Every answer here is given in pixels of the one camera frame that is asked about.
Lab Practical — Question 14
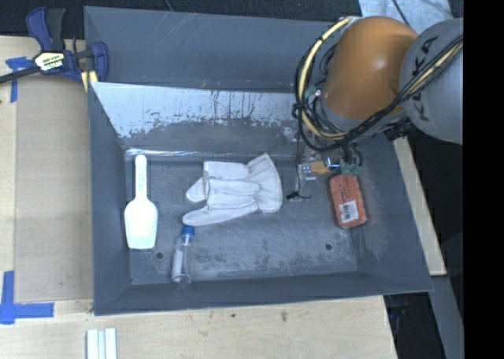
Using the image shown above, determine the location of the white work glove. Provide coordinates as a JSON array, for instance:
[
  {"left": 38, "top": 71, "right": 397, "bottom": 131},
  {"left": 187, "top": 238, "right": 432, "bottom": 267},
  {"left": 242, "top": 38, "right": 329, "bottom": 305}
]
[{"left": 181, "top": 152, "right": 284, "bottom": 228}]

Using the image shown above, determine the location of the clear bottle with blue cap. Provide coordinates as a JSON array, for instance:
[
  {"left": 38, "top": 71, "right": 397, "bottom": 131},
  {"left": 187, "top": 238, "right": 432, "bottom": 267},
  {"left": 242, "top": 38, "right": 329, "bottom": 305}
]
[{"left": 169, "top": 224, "right": 197, "bottom": 285}]

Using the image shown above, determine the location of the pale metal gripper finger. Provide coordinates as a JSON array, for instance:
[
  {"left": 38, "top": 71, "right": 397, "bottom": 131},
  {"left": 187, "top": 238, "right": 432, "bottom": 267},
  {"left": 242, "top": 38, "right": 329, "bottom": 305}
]
[{"left": 297, "top": 163, "right": 318, "bottom": 202}]

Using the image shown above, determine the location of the grey metal bin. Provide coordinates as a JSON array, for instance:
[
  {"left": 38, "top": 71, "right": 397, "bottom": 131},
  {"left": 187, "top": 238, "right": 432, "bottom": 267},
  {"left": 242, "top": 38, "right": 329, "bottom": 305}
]
[{"left": 83, "top": 6, "right": 435, "bottom": 316}]

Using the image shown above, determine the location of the pale wood board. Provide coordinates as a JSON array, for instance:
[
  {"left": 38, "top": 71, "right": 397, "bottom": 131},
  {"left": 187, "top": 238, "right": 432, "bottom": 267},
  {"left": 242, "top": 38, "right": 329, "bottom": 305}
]
[{"left": 14, "top": 37, "right": 96, "bottom": 304}]

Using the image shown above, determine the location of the white plastic scoop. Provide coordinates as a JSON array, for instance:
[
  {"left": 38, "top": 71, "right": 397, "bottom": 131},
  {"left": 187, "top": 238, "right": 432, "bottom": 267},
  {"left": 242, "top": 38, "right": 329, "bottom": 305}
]
[{"left": 123, "top": 154, "right": 160, "bottom": 250}]

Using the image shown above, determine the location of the orange flat block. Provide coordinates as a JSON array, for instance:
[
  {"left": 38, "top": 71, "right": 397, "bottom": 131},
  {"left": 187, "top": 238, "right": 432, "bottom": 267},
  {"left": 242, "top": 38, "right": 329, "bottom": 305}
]
[{"left": 328, "top": 172, "right": 369, "bottom": 230}]

